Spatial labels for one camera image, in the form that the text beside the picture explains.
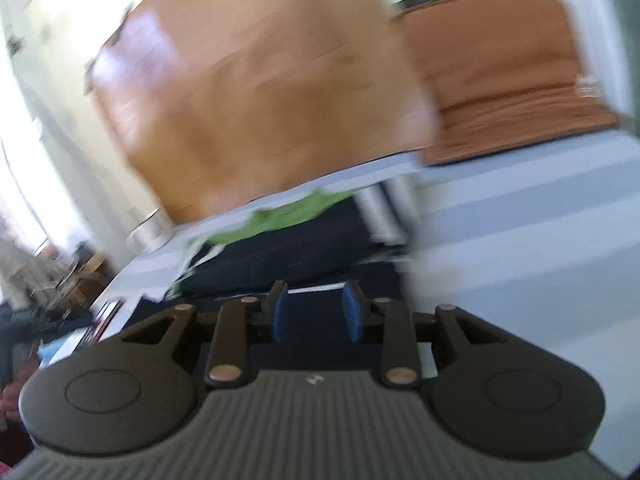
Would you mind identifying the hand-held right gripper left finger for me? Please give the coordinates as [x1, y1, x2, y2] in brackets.
[120, 281, 290, 390]

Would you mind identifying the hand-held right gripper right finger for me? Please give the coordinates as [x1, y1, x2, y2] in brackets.
[341, 280, 502, 390]

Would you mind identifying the black knit sweater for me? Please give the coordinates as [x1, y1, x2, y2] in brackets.
[170, 187, 415, 370]

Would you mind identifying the white enamel mug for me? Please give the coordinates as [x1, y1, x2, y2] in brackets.
[126, 209, 174, 252]

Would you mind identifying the blue white striped sheet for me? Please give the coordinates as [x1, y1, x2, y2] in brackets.
[92, 132, 640, 477]

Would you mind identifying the wood pattern board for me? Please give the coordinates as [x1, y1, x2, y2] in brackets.
[86, 0, 437, 225]

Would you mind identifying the brown seat cushion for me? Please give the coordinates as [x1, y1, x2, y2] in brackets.
[392, 0, 622, 167]

